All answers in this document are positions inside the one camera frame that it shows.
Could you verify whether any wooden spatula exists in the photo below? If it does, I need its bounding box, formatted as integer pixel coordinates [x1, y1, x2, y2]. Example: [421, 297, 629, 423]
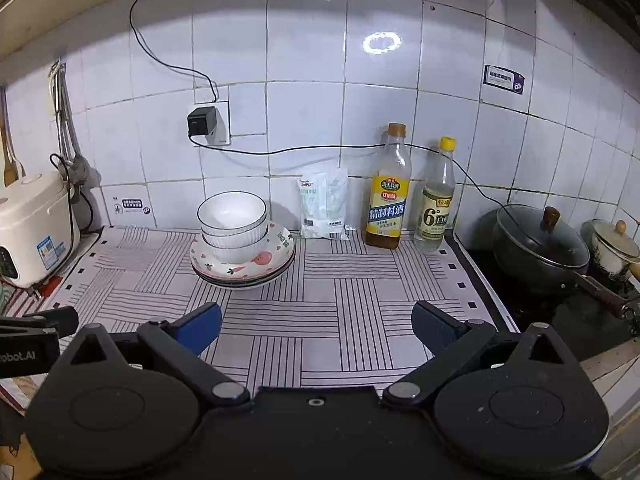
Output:
[0, 87, 23, 187]

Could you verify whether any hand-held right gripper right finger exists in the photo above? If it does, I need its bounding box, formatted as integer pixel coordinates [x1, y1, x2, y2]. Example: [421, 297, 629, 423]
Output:
[382, 300, 576, 406]

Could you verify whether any hanging metal ladle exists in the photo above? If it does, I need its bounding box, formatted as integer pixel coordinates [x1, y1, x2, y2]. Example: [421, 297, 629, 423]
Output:
[50, 61, 88, 186]
[57, 65, 98, 187]

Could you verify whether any white wall socket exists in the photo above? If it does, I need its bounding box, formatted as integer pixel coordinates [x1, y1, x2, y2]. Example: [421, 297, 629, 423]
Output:
[192, 101, 232, 147]

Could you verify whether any white wall sticker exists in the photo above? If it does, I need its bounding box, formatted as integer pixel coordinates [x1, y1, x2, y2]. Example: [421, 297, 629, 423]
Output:
[112, 198, 151, 216]

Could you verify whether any black power adapter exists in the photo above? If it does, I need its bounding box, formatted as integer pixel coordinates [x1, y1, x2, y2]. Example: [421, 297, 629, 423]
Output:
[187, 106, 219, 137]

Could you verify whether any black wok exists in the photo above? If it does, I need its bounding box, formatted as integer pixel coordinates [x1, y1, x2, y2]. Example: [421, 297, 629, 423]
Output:
[492, 232, 640, 321]

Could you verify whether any red striped cloth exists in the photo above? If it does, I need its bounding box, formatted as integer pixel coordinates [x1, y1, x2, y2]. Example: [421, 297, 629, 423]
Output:
[0, 275, 66, 316]

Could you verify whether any black gas stove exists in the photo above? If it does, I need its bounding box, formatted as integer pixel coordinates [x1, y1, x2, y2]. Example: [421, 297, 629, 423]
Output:
[452, 240, 640, 361]

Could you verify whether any pink rabbit print plate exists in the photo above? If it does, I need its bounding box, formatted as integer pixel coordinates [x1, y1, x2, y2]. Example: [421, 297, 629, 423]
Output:
[190, 222, 297, 281]

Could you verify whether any white rice cooker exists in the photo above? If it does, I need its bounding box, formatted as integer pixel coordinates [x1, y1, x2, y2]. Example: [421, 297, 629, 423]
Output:
[0, 171, 82, 289]

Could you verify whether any white ribbed bowl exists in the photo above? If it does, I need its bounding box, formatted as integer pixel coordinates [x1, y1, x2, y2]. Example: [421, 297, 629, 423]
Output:
[201, 230, 269, 252]
[197, 192, 268, 237]
[204, 242, 269, 266]

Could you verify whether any black rice cooker cord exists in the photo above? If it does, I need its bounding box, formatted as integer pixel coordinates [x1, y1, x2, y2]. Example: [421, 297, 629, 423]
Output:
[49, 154, 96, 235]

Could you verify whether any white enamel pot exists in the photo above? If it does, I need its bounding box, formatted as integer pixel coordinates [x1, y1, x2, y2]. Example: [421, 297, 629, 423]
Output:
[582, 219, 640, 283]

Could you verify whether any black power cable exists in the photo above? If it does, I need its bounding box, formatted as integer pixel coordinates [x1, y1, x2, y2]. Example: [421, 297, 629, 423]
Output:
[189, 135, 548, 253]
[129, 0, 501, 106]

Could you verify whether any white salt bag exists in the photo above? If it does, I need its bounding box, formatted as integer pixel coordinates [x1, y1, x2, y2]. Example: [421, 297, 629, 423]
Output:
[299, 167, 349, 241]

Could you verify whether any yellow label cooking wine bottle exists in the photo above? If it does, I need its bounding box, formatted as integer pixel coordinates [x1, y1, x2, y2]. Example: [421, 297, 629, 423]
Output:
[365, 122, 412, 251]

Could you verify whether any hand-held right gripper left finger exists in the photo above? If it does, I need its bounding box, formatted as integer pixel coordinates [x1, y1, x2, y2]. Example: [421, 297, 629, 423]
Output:
[65, 301, 251, 406]

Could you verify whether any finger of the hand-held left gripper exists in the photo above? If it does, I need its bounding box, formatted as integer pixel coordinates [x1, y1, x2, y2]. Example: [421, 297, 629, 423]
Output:
[0, 306, 80, 339]

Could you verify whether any clear vinegar bottle yellow cap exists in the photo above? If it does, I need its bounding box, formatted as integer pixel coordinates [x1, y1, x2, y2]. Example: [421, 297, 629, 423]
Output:
[414, 136, 457, 253]

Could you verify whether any blue bordered wall sticker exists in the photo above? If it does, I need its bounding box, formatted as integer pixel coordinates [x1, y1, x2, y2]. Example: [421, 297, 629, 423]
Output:
[483, 65, 526, 95]

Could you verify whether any striped tablecloth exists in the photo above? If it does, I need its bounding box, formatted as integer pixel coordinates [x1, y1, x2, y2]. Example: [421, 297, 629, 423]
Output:
[30, 225, 523, 391]

